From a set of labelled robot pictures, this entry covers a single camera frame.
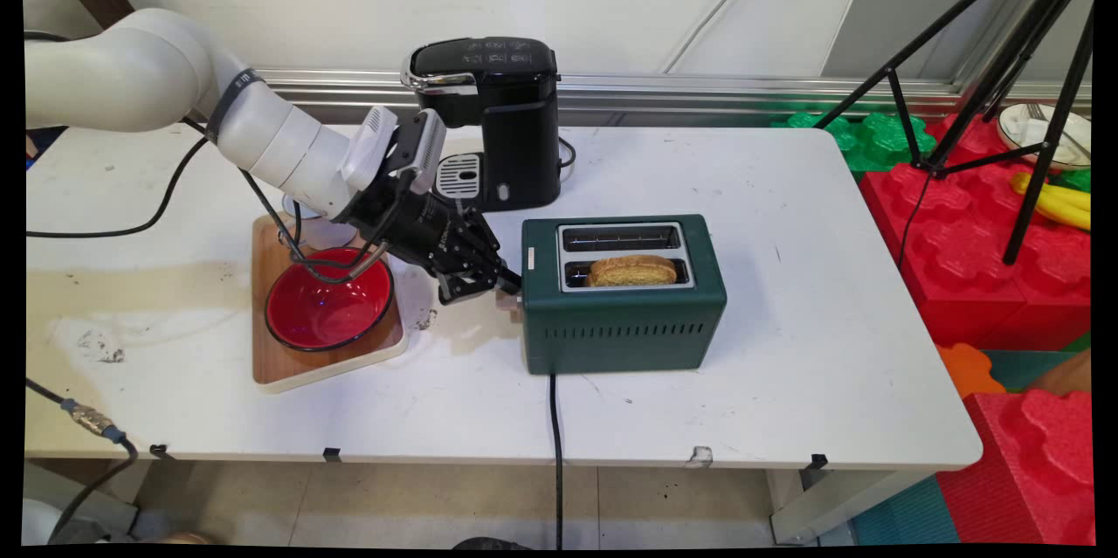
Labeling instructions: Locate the large red foam block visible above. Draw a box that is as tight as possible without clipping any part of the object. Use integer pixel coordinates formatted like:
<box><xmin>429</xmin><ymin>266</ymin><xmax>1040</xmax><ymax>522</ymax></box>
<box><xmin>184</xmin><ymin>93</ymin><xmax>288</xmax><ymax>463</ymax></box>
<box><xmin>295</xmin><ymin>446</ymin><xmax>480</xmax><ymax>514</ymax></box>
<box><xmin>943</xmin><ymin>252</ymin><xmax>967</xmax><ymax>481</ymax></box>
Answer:
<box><xmin>858</xmin><ymin>113</ymin><xmax>1093</xmax><ymax>350</ymax></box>

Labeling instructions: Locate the red bowl with black rim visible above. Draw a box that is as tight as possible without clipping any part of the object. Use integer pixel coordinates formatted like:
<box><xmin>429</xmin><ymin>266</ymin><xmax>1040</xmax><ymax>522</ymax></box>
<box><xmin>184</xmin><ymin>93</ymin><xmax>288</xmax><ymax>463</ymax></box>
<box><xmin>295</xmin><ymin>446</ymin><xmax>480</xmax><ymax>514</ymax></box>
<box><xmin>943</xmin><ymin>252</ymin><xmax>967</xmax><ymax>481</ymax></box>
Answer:
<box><xmin>265</xmin><ymin>246</ymin><xmax>396</xmax><ymax>355</ymax></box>

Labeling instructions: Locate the black cable with metal connector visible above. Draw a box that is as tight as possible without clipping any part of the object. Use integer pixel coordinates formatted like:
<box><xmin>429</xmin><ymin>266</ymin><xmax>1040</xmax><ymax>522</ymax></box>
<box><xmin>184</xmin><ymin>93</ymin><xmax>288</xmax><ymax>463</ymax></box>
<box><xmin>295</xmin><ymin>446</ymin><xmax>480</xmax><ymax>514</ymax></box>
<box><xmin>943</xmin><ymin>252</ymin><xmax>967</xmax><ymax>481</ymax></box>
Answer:
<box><xmin>26</xmin><ymin>378</ymin><xmax>140</xmax><ymax>543</ymax></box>

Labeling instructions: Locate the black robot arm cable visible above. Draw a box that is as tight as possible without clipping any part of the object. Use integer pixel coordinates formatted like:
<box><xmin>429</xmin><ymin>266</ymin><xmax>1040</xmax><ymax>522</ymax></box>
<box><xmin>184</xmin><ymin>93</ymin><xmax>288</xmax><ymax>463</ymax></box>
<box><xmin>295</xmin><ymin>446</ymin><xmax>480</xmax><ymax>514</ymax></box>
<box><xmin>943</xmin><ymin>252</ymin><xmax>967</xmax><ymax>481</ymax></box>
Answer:
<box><xmin>26</xmin><ymin>116</ymin><xmax>413</xmax><ymax>285</ymax></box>

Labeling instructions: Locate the black toaster power cable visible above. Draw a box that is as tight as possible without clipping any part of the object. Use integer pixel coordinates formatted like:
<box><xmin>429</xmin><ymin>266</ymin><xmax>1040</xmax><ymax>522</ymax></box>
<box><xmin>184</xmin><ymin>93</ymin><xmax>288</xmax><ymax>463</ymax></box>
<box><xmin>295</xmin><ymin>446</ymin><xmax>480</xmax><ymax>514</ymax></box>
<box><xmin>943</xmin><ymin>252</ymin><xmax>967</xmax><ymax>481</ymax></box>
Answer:
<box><xmin>548</xmin><ymin>372</ymin><xmax>565</xmax><ymax>550</ymax></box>

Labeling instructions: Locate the thin black tripod cable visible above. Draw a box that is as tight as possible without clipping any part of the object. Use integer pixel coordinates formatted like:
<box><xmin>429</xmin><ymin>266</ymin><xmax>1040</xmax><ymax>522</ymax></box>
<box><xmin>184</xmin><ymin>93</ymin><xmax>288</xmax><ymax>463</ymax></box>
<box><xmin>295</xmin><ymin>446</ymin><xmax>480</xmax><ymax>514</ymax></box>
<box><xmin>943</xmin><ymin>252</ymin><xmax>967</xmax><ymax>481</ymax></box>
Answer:
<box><xmin>896</xmin><ymin>165</ymin><xmax>934</xmax><ymax>271</ymax></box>

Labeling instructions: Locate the silver fork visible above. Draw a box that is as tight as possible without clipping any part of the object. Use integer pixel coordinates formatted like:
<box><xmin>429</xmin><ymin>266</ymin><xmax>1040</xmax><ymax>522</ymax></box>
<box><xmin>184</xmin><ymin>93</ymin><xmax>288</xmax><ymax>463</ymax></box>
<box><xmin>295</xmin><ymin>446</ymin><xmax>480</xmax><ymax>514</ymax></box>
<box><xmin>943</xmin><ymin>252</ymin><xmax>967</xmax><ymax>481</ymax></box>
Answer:
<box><xmin>1024</xmin><ymin>102</ymin><xmax>1084</xmax><ymax>161</ymax></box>

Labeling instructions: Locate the white plate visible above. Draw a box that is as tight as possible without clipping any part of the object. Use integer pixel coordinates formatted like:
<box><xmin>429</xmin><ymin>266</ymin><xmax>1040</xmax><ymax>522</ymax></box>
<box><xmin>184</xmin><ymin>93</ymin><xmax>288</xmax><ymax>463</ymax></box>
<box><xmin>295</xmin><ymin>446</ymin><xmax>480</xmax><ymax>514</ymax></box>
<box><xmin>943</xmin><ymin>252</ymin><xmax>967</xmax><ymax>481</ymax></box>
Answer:
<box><xmin>996</xmin><ymin>102</ymin><xmax>1093</xmax><ymax>170</ymax></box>

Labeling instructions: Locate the yellow toy banana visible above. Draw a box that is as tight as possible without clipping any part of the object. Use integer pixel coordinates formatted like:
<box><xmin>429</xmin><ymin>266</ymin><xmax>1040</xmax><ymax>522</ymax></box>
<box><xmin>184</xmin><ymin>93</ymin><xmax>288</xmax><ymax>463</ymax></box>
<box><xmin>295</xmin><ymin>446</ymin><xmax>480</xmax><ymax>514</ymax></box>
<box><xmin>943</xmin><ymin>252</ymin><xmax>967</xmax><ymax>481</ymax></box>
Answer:
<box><xmin>1010</xmin><ymin>171</ymin><xmax>1093</xmax><ymax>232</ymax></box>

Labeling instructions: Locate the white table leg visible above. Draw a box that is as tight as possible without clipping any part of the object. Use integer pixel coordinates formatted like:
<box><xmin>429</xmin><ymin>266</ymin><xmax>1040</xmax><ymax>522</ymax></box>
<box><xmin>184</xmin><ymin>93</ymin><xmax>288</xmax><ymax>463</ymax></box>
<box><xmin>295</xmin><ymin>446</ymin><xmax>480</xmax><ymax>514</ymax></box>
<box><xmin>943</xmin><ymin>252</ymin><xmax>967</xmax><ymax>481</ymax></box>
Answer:
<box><xmin>769</xmin><ymin>467</ymin><xmax>934</xmax><ymax>545</ymax></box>

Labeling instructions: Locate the black strap on arm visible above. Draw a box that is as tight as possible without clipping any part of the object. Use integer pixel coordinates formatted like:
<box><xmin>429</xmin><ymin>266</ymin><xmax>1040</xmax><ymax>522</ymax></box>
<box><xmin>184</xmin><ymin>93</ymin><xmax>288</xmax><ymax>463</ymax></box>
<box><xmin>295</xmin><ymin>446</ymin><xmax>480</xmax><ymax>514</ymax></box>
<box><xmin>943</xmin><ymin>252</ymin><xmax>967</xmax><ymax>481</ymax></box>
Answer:
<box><xmin>204</xmin><ymin>68</ymin><xmax>266</xmax><ymax>145</ymax></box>

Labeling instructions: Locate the toasted bread slice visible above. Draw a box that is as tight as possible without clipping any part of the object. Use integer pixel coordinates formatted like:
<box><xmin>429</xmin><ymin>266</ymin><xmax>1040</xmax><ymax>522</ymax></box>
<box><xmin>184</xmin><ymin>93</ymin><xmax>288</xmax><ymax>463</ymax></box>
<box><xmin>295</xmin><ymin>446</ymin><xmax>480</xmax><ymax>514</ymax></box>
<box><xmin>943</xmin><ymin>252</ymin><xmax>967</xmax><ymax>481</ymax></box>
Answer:
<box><xmin>586</xmin><ymin>253</ymin><xmax>680</xmax><ymax>288</ymax></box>

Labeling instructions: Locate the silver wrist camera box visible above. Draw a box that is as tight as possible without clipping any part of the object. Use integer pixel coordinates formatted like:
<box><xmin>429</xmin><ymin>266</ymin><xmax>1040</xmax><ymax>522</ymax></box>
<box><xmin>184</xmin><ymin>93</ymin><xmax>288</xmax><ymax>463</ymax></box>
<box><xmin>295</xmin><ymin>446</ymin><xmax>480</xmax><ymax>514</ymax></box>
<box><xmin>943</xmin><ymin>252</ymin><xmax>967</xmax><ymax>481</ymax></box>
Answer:
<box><xmin>388</xmin><ymin>107</ymin><xmax>449</xmax><ymax>196</ymax></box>

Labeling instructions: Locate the white enamel mug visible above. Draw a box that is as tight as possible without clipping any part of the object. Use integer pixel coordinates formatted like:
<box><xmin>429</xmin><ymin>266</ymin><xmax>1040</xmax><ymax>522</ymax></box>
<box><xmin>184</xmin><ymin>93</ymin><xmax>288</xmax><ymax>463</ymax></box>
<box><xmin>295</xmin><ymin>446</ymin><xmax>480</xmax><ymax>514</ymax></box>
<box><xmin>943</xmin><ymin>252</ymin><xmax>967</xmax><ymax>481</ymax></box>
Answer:
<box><xmin>280</xmin><ymin>191</ymin><xmax>360</xmax><ymax>251</ymax></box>

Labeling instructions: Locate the orange foam piece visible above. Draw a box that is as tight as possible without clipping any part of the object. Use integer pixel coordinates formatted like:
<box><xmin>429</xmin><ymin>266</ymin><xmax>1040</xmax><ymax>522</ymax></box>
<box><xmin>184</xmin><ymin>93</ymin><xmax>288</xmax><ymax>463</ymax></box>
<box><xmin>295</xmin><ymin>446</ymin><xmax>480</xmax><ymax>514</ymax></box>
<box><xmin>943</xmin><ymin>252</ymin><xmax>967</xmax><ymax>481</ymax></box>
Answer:
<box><xmin>935</xmin><ymin>342</ymin><xmax>1008</xmax><ymax>400</ymax></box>

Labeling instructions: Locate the black tripod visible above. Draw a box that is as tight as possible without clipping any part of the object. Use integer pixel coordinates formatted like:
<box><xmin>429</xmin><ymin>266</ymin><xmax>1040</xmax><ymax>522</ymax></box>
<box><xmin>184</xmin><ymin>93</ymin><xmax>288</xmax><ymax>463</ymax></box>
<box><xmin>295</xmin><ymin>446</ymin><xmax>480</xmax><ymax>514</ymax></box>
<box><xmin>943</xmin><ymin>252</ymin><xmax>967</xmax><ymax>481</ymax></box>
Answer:
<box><xmin>812</xmin><ymin>0</ymin><xmax>1096</xmax><ymax>266</ymax></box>

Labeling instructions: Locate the dark green toaster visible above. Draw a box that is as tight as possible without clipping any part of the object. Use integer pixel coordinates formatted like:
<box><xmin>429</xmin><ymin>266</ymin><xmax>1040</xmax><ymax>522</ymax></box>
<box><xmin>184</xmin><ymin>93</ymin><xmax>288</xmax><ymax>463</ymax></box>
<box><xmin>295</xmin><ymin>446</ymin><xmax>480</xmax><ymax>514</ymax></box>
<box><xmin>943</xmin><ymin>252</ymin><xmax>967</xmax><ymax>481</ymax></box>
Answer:
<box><xmin>521</xmin><ymin>214</ymin><xmax>728</xmax><ymax>376</ymax></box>

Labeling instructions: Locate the wooden serving tray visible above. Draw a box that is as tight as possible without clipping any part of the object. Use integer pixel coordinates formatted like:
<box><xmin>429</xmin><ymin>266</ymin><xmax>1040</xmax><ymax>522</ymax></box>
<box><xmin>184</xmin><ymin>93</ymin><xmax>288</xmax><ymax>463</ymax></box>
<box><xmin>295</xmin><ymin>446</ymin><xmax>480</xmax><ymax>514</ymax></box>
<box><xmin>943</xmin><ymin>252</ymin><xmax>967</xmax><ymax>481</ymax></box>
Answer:
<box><xmin>252</xmin><ymin>212</ymin><xmax>411</xmax><ymax>394</ymax></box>

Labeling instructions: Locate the green foam block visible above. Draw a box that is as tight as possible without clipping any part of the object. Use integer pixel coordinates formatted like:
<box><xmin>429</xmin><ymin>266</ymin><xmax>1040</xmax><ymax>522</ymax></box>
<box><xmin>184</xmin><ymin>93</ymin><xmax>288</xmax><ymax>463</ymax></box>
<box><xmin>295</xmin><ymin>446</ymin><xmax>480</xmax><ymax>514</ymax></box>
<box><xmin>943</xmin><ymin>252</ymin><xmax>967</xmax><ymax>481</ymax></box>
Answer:
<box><xmin>770</xmin><ymin>110</ymin><xmax>937</xmax><ymax>173</ymax></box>

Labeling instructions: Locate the aluminium wall rail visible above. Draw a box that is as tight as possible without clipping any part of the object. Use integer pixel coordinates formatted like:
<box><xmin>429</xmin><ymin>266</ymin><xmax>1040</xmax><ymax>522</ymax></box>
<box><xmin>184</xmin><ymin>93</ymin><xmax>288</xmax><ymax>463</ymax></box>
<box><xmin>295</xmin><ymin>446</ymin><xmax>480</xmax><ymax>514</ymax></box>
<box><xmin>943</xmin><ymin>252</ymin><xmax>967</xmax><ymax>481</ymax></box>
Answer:
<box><xmin>258</xmin><ymin>67</ymin><xmax>1093</xmax><ymax>119</ymax></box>

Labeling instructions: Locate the teal foam mat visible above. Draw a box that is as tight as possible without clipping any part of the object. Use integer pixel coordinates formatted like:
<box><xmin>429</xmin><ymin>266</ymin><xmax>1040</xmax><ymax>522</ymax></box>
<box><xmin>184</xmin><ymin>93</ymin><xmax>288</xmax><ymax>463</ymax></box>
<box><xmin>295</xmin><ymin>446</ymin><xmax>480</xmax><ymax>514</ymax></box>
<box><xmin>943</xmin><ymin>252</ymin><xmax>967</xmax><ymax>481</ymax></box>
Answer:
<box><xmin>980</xmin><ymin>348</ymin><xmax>1093</xmax><ymax>393</ymax></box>

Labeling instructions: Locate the black coffee machine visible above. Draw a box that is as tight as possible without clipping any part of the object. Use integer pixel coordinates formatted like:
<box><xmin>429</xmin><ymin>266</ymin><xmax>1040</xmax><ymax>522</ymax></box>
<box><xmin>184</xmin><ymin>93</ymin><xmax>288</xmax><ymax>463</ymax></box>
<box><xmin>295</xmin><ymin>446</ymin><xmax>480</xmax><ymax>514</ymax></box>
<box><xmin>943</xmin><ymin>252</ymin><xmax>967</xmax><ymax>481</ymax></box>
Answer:
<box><xmin>400</xmin><ymin>36</ymin><xmax>565</xmax><ymax>215</ymax></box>

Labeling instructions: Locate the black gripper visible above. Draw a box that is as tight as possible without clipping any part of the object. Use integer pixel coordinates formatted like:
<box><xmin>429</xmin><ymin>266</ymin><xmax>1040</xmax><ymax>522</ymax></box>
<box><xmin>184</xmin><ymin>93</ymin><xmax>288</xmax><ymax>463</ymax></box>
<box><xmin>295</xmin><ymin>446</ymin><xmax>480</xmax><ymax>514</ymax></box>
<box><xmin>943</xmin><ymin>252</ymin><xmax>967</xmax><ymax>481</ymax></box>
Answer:
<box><xmin>335</xmin><ymin>177</ymin><xmax>524</xmax><ymax>307</ymax></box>

